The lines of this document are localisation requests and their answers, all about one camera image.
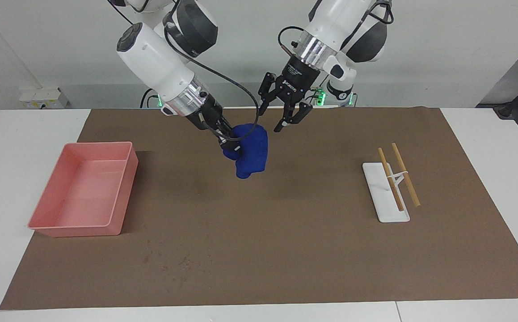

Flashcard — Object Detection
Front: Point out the blue towel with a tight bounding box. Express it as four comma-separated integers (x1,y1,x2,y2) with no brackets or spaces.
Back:
222,123,269,179

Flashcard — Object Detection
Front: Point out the white wall socket box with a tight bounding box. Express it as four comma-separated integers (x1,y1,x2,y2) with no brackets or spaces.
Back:
20,87,68,109

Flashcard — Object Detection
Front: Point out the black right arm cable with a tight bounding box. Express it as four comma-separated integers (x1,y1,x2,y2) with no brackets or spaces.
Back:
165,27,260,141

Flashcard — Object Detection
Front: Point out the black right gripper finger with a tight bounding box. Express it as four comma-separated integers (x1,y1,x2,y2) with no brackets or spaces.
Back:
219,135,243,157

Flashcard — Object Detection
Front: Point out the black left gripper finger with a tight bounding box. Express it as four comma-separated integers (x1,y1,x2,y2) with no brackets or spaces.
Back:
274,101,312,133
257,73,275,116

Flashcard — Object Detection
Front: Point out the pink plastic bin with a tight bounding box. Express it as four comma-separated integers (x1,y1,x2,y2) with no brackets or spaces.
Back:
28,142,139,237

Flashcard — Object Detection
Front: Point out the brown table mat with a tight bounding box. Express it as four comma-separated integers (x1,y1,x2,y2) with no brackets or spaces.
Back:
0,106,518,310

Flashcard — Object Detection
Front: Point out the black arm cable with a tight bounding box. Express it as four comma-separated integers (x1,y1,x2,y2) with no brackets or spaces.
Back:
165,27,260,141
278,0,394,56

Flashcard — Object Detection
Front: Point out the wooden rack rod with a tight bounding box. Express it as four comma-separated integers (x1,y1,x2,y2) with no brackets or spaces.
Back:
378,148,404,212
392,143,421,207

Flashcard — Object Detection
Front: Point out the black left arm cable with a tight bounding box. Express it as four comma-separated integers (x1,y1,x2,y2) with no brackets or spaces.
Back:
278,0,394,56

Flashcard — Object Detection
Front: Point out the black base cable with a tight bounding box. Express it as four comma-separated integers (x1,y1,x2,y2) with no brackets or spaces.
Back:
140,87,160,108

